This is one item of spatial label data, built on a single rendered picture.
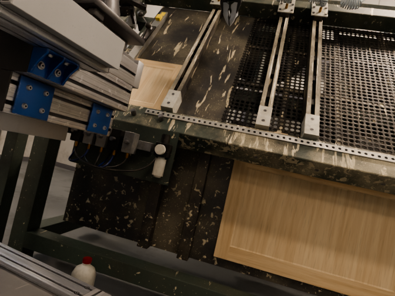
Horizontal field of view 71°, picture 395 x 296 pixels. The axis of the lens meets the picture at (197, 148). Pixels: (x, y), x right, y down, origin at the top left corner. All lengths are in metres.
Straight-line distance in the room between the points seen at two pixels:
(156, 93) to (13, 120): 0.82
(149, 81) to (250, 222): 0.92
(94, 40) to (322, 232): 1.28
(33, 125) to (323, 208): 1.26
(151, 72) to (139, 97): 0.21
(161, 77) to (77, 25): 1.03
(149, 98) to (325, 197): 1.01
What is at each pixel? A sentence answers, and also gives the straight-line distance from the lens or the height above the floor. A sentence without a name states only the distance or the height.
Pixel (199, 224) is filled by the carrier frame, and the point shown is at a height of 0.38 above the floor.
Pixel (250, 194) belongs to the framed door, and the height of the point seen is 0.60.
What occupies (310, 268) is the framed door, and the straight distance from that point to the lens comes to 1.54.
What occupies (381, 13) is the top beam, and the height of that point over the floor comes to 1.87.
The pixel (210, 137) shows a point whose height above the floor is 0.82.
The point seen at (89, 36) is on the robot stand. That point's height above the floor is 0.91.
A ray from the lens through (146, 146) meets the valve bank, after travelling 1.23.
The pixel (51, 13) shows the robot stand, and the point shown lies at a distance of 0.58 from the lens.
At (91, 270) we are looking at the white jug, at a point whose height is 0.16.
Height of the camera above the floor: 0.72
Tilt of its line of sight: 2 degrees up
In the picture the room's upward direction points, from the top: 13 degrees clockwise
